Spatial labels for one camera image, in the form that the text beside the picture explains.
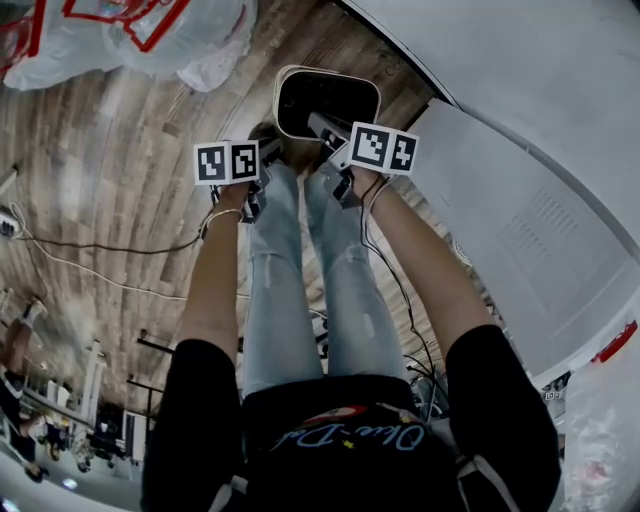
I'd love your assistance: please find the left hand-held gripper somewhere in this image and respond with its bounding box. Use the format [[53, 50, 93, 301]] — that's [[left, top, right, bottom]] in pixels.
[[193, 138, 285, 225]]

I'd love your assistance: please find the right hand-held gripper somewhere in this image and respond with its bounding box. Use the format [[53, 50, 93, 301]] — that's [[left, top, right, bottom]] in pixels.
[[306, 111, 421, 208]]

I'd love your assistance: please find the white bin with black liner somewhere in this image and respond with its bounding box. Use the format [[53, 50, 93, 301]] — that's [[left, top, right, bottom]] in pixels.
[[272, 64, 383, 142]]

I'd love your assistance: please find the person's left forearm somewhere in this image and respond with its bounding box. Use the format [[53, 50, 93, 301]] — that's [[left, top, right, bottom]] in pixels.
[[177, 187, 252, 362]]

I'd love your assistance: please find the person's right forearm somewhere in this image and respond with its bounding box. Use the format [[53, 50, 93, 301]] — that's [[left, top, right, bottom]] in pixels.
[[352, 169, 502, 352]]

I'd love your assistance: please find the person's left black shoe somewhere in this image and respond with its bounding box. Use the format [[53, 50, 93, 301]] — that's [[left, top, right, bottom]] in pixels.
[[247, 122, 282, 147]]

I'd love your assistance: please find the white plastic bags red print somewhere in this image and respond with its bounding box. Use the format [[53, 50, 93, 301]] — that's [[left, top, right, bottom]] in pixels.
[[102, 0, 259, 95]]

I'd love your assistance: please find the person's left leg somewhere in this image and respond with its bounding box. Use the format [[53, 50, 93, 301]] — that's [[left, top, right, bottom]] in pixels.
[[242, 162, 327, 397]]

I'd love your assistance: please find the person's leg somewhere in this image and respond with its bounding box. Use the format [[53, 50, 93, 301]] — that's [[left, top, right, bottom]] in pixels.
[[303, 169, 409, 382], [242, 162, 327, 397]]

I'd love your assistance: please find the person's right leg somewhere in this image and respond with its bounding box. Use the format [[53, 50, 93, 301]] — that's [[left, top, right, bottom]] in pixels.
[[303, 169, 409, 382]]

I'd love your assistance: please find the black metal stand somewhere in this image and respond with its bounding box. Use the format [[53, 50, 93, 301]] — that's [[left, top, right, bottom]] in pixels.
[[125, 337, 177, 417]]

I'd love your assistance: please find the white power strip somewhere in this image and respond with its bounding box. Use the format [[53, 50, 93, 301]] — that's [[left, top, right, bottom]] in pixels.
[[0, 204, 24, 239]]

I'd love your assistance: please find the person's black t-shirt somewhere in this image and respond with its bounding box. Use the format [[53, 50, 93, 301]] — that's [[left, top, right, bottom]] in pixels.
[[141, 324, 562, 512]]

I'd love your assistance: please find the white plastic bag red stripe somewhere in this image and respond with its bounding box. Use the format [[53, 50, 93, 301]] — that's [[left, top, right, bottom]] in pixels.
[[559, 319, 640, 512]]

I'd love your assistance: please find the thin gold bracelet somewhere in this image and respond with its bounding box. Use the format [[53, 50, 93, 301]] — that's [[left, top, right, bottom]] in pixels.
[[205, 208, 245, 227]]

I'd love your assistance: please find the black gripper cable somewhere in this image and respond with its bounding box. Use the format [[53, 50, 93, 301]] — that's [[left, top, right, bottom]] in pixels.
[[359, 174, 452, 417]]

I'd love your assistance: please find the black floor cable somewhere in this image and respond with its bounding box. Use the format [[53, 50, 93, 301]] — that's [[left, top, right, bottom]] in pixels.
[[19, 219, 209, 257]]

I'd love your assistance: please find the white floor cable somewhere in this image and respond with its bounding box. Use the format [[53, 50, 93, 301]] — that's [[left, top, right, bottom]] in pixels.
[[9, 202, 252, 302]]

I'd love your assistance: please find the clear water jug red handle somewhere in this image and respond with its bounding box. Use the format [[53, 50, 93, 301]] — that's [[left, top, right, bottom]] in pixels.
[[0, 0, 132, 92]]

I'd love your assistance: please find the white table frame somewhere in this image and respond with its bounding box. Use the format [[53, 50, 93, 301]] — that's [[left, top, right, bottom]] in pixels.
[[79, 339, 109, 427]]

